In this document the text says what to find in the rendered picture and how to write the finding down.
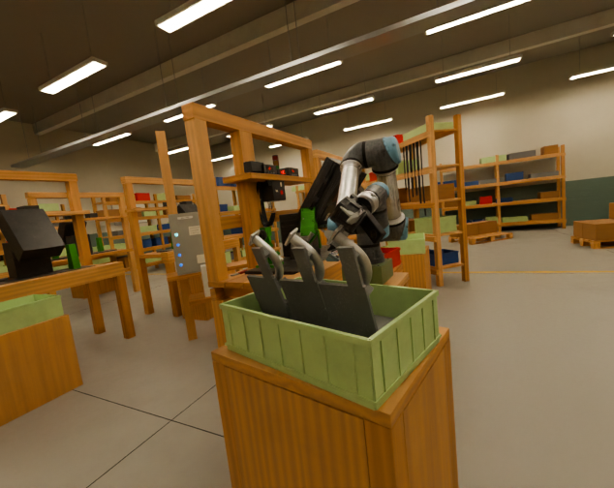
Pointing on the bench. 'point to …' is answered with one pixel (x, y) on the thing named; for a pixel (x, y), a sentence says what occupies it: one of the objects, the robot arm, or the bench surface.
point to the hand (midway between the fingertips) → (340, 237)
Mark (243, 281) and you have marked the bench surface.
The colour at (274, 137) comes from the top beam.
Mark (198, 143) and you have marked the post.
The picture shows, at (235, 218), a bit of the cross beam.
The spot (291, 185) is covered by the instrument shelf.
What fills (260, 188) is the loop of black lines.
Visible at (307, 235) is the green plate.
